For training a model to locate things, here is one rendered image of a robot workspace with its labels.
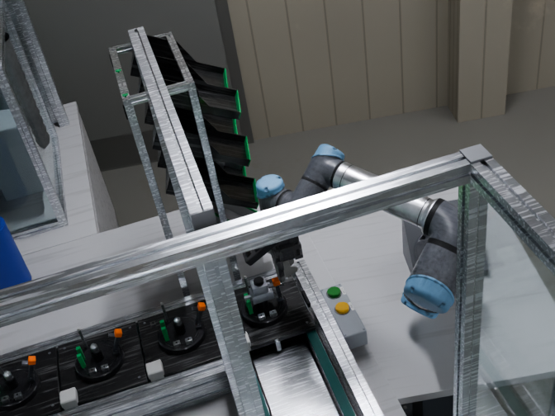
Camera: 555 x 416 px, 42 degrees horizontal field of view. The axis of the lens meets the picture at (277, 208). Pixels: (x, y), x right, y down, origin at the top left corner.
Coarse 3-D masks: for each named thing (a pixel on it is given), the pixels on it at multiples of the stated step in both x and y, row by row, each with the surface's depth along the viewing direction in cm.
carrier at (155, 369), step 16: (160, 304) 209; (192, 304) 222; (144, 320) 219; (160, 320) 208; (176, 320) 207; (192, 320) 214; (208, 320) 215; (144, 336) 214; (160, 336) 210; (176, 336) 209; (192, 336) 209; (208, 336) 210; (144, 352) 209; (160, 352) 208; (176, 352) 206; (192, 352) 206; (208, 352) 206; (160, 368) 201; (176, 368) 203
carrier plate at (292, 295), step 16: (240, 288) 224; (272, 288) 222; (288, 288) 221; (240, 304) 219; (288, 304) 216; (304, 304) 215; (288, 320) 211; (304, 320) 210; (256, 336) 208; (272, 336) 207; (288, 336) 207
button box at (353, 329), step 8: (328, 288) 220; (328, 296) 217; (344, 296) 216; (328, 304) 215; (336, 304) 215; (352, 304) 214; (336, 312) 212; (352, 312) 211; (336, 320) 210; (344, 320) 209; (352, 320) 209; (360, 320) 208; (344, 328) 207; (352, 328) 207; (360, 328) 206; (344, 336) 205; (352, 336) 205; (360, 336) 206; (352, 344) 207; (360, 344) 208
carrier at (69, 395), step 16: (80, 336) 207; (96, 336) 217; (128, 336) 215; (64, 352) 213; (80, 352) 205; (96, 352) 204; (112, 352) 208; (128, 352) 210; (64, 368) 208; (80, 368) 205; (96, 368) 204; (112, 368) 203; (128, 368) 205; (144, 368) 204; (64, 384) 204; (80, 384) 203; (96, 384) 202; (112, 384) 201; (128, 384) 201; (144, 384) 201; (64, 400) 197; (80, 400) 199
